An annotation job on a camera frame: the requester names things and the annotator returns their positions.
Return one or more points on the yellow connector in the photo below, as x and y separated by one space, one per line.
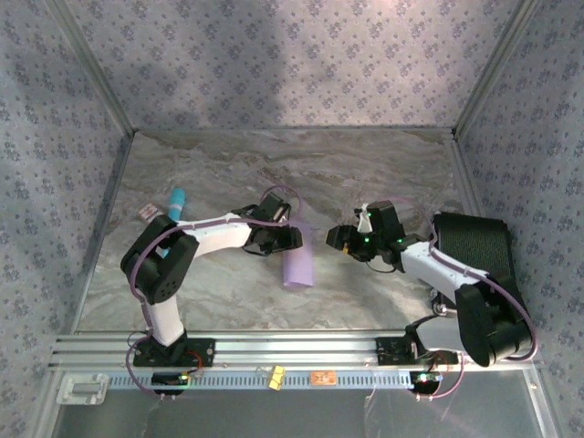
276 378

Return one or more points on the aluminium frame post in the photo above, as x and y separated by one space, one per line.
495 68
96 68

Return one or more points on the right black controller board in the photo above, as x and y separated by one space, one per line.
424 381

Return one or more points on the small red white card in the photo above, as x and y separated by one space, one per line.
149 213

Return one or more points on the lavender cloth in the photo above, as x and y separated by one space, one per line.
299 269

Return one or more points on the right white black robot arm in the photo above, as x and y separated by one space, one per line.
438 269

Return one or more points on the aluminium frame side rail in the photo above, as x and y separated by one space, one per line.
104 228
466 178

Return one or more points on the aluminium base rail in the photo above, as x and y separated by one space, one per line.
296 349

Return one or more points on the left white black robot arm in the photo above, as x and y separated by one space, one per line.
169 319

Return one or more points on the black ribbed case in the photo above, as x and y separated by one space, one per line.
474 242

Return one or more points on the left black controller board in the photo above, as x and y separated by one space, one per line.
166 379

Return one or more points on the white plastic bracket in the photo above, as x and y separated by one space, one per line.
82 388

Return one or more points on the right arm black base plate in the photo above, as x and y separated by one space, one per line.
392 352

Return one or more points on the orange label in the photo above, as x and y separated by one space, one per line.
323 378

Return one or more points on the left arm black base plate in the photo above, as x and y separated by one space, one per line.
203 353

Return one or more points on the teal cylinder tube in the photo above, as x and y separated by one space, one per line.
177 201

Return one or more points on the black controller board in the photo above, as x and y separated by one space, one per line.
424 381
166 379

